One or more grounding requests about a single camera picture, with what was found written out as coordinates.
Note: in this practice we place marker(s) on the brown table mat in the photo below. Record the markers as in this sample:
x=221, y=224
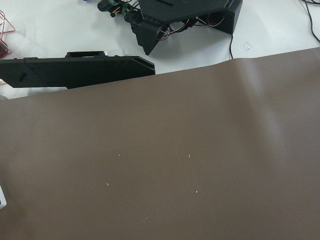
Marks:
x=224, y=152

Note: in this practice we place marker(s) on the black long plastic case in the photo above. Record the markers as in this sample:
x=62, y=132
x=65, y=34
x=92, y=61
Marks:
x=75, y=70

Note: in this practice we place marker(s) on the black angular plastic stand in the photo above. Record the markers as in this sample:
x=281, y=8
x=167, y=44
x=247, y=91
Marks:
x=156, y=19

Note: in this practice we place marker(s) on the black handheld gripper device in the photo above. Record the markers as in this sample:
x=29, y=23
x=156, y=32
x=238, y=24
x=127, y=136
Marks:
x=118, y=7

